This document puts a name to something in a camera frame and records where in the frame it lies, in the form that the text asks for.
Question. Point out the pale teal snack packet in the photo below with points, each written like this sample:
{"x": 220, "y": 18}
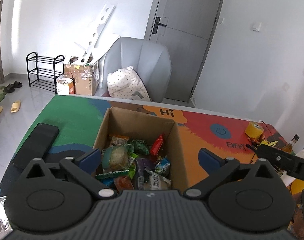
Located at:
{"x": 115, "y": 158}

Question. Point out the white orange bucket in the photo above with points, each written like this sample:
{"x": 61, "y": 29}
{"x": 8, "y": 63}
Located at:
{"x": 65, "y": 86}

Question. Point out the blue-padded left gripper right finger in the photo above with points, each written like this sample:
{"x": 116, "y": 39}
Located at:
{"x": 220, "y": 171}

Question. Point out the dark slippers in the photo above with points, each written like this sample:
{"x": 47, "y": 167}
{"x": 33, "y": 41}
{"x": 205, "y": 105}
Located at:
{"x": 11, "y": 87}

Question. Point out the grey armchair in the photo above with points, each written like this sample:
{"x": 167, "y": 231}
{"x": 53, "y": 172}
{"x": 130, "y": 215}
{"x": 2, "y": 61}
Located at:
{"x": 150, "y": 60}

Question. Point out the grey door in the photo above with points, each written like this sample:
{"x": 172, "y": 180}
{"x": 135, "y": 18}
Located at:
{"x": 190, "y": 28}

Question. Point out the orange brown snack package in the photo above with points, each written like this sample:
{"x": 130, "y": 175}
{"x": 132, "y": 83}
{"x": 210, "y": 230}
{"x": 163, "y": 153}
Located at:
{"x": 117, "y": 140}

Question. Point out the black shoe rack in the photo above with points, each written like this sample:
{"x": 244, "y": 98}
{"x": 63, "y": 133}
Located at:
{"x": 43, "y": 71}

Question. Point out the blue green candy packet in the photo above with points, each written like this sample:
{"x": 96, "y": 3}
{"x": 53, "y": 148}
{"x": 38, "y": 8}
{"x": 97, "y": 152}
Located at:
{"x": 162, "y": 168}

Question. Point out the white dotted pillow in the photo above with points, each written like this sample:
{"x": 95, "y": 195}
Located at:
{"x": 125, "y": 83}

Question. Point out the brown cardboard box on floor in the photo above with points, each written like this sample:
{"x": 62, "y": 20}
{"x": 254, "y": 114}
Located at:
{"x": 85, "y": 76}

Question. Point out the yellow slipper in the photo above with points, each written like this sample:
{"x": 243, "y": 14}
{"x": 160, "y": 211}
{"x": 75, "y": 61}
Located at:
{"x": 15, "y": 106}

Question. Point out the brown glass bottle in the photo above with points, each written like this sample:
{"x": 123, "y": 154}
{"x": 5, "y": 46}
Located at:
{"x": 288, "y": 148}

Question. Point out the yellow tape roll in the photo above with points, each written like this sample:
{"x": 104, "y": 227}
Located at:
{"x": 254, "y": 130}

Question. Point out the black phone on green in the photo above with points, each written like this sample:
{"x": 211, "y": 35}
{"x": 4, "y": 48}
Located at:
{"x": 37, "y": 144}

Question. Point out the black door handle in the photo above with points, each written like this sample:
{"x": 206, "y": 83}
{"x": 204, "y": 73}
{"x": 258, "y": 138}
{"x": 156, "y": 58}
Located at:
{"x": 158, "y": 27}

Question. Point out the yellow plastic bag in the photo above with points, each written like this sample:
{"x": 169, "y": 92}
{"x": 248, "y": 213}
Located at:
{"x": 296, "y": 186}

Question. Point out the white perforated board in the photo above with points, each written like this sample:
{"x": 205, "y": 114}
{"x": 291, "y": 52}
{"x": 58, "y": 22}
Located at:
{"x": 86, "y": 54}

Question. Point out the dark green snack packet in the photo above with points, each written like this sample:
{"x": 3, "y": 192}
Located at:
{"x": 140, "y": 146}

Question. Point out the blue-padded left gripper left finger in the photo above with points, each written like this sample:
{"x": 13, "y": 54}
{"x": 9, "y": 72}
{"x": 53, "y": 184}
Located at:
{"x": 80, "y": 170}

